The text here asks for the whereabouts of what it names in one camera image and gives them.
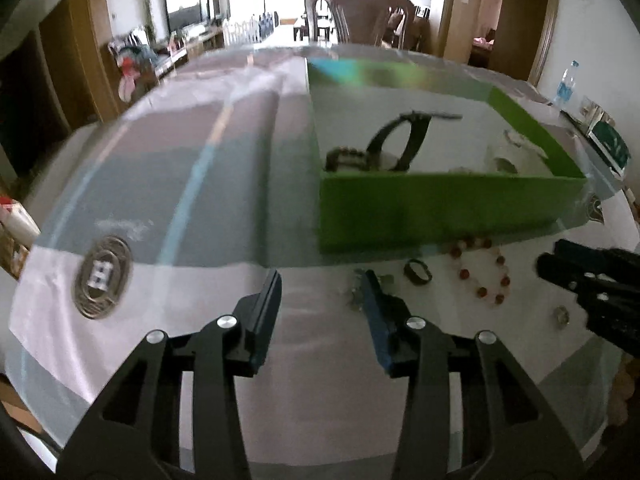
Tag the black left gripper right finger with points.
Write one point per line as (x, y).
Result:
(471, 411)

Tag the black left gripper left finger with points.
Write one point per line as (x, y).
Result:
(170, 412)

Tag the white pearl jewelry piece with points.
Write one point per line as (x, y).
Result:
(515, 154)

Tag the green and white box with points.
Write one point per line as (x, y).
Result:
(601, 132)

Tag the plastic water bottle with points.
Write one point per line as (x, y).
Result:
(566, 85)

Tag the checked grey pink tablecloth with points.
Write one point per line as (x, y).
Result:
(210, 181)

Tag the green cardboard box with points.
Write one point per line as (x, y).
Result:
(452, 188)

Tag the white bottle red cap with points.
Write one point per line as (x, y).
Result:
(18, 222)

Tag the black watch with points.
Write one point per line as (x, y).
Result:
(395, 146)

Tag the dark wooden chair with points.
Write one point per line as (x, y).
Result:
(362, 21)

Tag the pile of clothes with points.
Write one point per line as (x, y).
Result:
(137, 64)

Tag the wooden tv cabinet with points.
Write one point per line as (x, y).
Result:
(212, 39)

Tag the flat screen television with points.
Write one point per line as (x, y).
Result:
(184, 13)

